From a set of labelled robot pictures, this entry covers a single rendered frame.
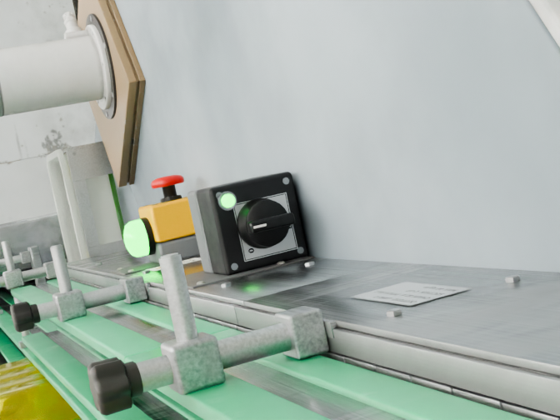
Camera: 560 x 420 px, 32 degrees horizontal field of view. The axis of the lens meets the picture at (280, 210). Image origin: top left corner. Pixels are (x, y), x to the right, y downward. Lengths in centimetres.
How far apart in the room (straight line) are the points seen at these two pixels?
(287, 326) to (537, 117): 18
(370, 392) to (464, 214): 22
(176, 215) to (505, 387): 79
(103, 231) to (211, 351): 112
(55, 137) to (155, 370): 473
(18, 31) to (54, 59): 386
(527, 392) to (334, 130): 45
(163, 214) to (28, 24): 420
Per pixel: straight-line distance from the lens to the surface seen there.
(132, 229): 116
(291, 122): 88
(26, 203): 520
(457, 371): 43
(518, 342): 42
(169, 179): 116
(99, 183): 164
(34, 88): 143
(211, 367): 53
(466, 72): 61
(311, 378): 51
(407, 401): 43
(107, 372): 52
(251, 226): 84
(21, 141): 521
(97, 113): 159
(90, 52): 145
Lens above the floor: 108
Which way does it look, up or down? 20 degrees down
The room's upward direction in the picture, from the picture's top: 103 degrees counter-clockwise
